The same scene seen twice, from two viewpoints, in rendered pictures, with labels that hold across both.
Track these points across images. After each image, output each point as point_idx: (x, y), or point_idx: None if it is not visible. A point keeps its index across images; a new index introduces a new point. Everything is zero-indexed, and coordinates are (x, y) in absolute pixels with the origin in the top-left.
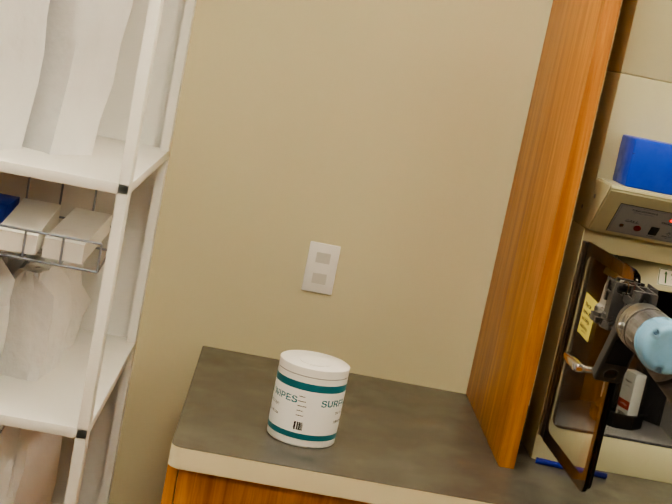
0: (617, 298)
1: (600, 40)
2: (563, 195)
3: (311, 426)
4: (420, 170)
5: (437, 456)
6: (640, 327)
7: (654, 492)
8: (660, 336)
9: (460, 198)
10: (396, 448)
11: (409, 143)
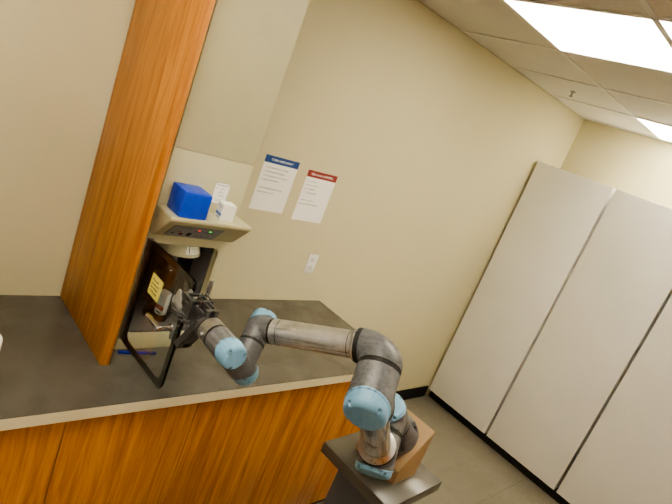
0: (192, 309)
1: (169, 135)
2: (143, 222)
3: None
4: (26, 171)
5: (62, 369)
6: (218, 344)
7: (181, 357)
8: (232, 353)
9: (54, 187)
10: (35, 370)
11: (17, 154)
